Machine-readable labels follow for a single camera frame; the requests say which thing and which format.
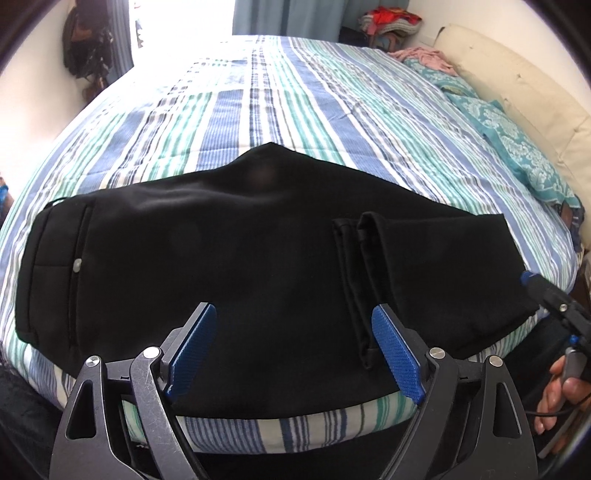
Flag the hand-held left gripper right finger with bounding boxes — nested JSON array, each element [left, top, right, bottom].
[[370, 302, 540, 480]]

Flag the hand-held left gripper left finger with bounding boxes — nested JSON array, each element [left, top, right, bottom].
[[48, 302, 218, 480]]

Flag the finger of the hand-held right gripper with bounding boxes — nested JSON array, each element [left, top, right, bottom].
[[519, 271, 561, 310]]

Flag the black pants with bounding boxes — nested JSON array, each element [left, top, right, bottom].
[[14, 142, 541, 422]]

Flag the person's right hand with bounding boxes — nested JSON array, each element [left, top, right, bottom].
[[537, 356, 583, 437]]

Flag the large teal patterned pillow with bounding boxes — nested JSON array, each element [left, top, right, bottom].
[[445, 90, 580, 206]]

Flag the person's dark clothing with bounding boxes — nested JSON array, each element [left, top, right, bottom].
[[0, 355, 416, 480]]

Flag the cream padded headboard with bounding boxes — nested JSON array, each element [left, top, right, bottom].
[[434, 25, 591, 204]]

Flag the small teal patterned pillow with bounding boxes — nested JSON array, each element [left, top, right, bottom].
[[406, 58, 481, 100]]

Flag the pink clothes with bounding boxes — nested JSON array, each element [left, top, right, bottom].
[[388, 45, 460, 77]]

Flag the striped bed sheet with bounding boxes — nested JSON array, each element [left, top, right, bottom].
[[0, 34, 583, 455]]

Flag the pile of red clothes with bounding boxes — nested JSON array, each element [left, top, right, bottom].
[[360, 6, 423, 35]]

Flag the black bag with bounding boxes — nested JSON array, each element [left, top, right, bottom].
[[339, 25, 370, 47]]

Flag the narrow blue curtain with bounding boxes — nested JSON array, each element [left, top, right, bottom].
[[104, 0, 139, 81]]

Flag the hanging dark coats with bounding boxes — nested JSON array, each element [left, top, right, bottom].
[[62, 7, 114, 75]]

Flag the wide blue curtain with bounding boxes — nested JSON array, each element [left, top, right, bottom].
[[232, 0, 363, 38]]

